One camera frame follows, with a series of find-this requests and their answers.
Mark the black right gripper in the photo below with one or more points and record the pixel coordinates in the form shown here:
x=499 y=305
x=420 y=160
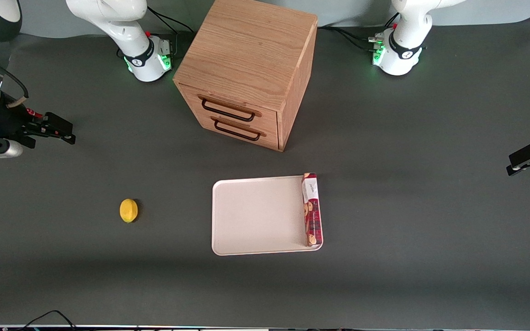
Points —
x=6 y=120

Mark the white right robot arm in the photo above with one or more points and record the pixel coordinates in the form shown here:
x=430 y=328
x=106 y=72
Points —
x=141 y=51

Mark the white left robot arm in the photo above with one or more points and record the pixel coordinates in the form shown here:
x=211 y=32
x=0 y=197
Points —
x=402 y=50

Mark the white plastic tray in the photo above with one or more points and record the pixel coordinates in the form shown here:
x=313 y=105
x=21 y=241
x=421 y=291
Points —
x=256 y=216

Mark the yellow lemon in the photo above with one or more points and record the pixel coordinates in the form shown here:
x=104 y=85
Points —
x=128 y=210

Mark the wooden drawer cabinet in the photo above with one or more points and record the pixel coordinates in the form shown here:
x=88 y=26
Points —
x=251 y=50

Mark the red cookie box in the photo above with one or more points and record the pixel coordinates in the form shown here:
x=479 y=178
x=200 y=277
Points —
x=312 y=216

